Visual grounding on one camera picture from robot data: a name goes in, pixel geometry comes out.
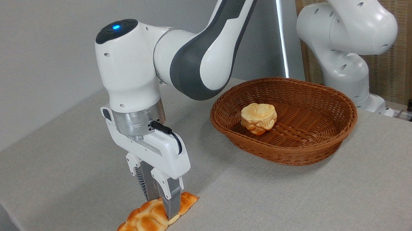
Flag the grey tablecloth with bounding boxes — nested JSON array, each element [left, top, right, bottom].
[[0, 33, 412, 231]]

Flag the brown wicker basket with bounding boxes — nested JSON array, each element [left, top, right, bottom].
[[205, 63, 365, 181]]

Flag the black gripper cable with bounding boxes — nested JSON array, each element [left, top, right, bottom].
[[149, 116, 184, 159]]

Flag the vertical white light strip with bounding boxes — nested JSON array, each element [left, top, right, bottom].
[[272, 0, 297, 79]]

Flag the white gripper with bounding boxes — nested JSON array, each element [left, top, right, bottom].
[[101, 93, 200, 228]]

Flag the small round bread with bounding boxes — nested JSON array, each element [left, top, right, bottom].
[[238, 100, 281, 138]]

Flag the long braided bread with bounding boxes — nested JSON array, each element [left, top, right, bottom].
[[105, 190, 204, 231]]

